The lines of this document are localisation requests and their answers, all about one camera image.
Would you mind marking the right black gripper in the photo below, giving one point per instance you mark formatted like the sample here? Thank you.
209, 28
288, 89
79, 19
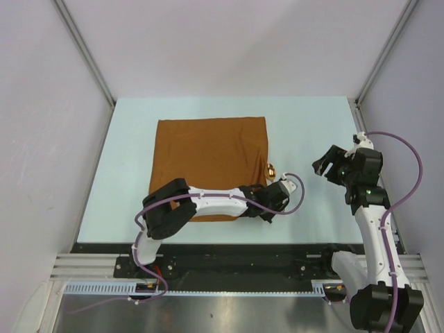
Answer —
336, 155

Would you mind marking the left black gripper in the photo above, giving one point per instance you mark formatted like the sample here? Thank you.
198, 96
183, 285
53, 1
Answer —
268, 216

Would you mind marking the orange satin napkin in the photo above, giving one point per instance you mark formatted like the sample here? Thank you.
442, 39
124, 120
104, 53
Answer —
213, 154

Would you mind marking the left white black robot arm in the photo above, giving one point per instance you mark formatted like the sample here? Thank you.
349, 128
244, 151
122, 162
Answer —
166, 211

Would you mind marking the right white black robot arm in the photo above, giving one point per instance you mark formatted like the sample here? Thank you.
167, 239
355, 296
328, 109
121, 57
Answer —
380, 293

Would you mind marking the gold ornate spoon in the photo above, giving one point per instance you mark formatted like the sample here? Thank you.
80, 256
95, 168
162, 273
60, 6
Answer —
269, 172

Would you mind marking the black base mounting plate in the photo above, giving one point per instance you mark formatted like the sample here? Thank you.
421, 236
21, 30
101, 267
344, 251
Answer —
273, 267

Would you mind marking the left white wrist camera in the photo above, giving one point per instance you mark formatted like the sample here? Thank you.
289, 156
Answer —
288, 184

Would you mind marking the right aluminium corner post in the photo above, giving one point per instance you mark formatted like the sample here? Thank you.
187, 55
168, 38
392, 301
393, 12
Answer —
389, 46

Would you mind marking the aluminium corner post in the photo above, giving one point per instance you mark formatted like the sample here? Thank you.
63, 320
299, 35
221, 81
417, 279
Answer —
77, 37
389, 46

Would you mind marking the white slotted cable duct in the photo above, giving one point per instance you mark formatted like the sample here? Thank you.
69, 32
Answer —
316, 290

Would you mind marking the aluminium frame rail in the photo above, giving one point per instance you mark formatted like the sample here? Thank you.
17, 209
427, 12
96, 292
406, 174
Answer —
102, 266

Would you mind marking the left aluminium corner post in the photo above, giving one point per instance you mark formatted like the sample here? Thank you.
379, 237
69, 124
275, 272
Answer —
77, 37

